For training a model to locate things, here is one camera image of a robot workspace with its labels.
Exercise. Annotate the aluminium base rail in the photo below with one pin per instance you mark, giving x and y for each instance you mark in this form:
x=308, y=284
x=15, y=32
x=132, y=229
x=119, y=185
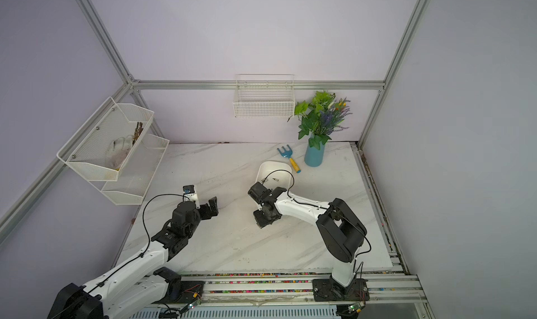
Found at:
x=260, y=289

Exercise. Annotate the white wire wall basket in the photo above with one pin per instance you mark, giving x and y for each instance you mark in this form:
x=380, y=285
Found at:
x=264, y=95

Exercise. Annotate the teal yellow toy rake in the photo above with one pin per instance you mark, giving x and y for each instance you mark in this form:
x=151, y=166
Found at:
x=286, y=152

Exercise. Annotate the lower white mesh shelf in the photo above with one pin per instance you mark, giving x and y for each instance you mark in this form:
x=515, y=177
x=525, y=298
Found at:
x=136, y=177

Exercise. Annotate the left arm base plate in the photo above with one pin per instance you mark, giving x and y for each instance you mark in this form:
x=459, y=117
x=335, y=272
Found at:
x=182, y=292

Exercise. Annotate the white plastic storage box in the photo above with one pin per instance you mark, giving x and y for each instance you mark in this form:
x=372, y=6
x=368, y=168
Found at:
x=279, y=174

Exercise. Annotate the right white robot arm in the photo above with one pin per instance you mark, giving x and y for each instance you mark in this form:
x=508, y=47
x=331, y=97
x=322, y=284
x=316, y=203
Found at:
x=342, y=232

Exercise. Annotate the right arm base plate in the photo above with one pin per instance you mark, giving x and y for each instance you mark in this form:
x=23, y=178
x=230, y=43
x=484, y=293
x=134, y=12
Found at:
x=328, y=290

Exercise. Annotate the artificial green plant bouquet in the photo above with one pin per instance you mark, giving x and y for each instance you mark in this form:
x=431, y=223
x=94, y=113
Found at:
x=320, y=117

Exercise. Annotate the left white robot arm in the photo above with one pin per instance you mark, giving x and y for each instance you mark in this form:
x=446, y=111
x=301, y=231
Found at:
x=143, y=278

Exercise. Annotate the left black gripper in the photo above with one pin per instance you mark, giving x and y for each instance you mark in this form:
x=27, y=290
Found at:
x=207, y=213

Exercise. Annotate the aluminium frame corner post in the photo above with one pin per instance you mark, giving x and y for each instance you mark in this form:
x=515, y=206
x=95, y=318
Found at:
x=404, y=44

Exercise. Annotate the teal cylindrical vase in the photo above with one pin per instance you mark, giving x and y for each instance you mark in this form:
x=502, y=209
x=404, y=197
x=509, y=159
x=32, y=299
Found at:
x=314, y=152

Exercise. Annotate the white mesh shelf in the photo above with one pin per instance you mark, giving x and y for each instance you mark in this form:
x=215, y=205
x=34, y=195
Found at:
x=85, y=151
x=136, y=177

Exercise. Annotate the upper white mesh shelf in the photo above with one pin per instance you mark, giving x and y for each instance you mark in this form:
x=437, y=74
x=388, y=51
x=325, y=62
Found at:
x=85, y=151

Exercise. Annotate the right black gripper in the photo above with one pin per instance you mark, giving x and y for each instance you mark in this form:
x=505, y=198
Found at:
x=263, y=221

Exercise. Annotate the brown dried twigs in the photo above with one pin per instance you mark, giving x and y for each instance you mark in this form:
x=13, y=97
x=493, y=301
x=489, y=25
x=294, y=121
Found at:
x=137, y=132

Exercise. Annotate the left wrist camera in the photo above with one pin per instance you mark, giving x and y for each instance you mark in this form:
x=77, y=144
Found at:
x=190, y=194

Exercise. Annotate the clear plastic bag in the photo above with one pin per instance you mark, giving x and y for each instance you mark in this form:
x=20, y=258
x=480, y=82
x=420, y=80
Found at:
x=118, y=151

